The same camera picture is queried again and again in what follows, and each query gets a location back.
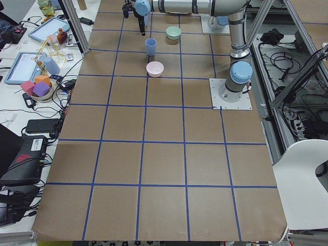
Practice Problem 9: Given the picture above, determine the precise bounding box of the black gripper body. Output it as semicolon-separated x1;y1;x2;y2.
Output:
122;0;150;23

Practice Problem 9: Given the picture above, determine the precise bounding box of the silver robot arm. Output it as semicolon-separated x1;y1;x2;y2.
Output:
122;1;253;103

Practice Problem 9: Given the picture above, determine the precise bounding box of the blue cup near arm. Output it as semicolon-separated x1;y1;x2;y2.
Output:
144;15;149;27

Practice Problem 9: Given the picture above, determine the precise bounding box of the mint green bowl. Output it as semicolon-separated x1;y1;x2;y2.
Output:
166;26;181;40

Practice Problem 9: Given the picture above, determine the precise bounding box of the black power adapter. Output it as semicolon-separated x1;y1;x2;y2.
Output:
79;17;94;26

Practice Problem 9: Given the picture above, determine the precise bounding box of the cardboard tube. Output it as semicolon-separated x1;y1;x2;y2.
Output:
77;0;87;10

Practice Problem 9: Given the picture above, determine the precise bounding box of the pink bowl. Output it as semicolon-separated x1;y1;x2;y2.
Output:
146;61;164;77

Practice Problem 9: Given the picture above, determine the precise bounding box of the brown glass bottle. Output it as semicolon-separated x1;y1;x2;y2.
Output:
57;28;68;45

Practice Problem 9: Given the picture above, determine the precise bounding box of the teach pendant tablet far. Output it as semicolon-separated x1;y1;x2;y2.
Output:
28;17;70;42

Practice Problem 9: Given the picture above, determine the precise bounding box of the teach pendant tablet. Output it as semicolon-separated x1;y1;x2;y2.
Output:
4;52;42;85
28;17;70;42

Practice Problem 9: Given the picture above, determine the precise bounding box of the light blue cup on desk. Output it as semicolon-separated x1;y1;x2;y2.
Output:
44;57;60;74

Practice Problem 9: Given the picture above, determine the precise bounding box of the teach pendant tablet near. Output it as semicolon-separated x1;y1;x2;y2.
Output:
4;52;42;85

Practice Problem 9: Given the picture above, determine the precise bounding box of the bowl of foam cubes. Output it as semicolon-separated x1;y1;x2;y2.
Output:
20;75;54;102

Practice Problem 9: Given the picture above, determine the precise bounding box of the white chair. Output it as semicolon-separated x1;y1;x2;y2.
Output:
273;139;327;230

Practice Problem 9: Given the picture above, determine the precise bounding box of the aluminium frame post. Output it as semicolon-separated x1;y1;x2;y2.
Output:
58;0;90;54

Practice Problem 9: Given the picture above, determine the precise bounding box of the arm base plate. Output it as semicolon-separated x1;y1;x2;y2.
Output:
209;78;252;110
201;14;230;35

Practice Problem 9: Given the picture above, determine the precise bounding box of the gold wire rack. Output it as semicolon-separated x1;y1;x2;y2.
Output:
34;36;66;75

